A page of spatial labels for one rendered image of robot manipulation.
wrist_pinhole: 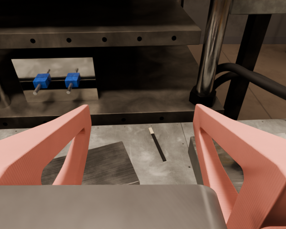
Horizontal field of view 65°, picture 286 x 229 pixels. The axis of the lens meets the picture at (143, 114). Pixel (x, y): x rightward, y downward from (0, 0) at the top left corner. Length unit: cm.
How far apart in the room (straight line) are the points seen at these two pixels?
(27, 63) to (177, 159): 59
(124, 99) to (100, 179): 48
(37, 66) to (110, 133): 35
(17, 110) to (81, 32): 37
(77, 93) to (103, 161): 45
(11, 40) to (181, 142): 63
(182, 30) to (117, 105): 34
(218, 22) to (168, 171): 45
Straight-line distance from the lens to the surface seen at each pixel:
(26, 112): 90
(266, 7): 95
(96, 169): 47
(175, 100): 88
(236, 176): 46
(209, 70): 80
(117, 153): 49
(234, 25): 383
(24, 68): 89
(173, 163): 62
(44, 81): 85
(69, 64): 83
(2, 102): 96
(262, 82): 80
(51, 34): 82
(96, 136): 70
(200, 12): 363
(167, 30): 79
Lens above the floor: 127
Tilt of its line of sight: 38 degrees down
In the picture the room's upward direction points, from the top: straight up
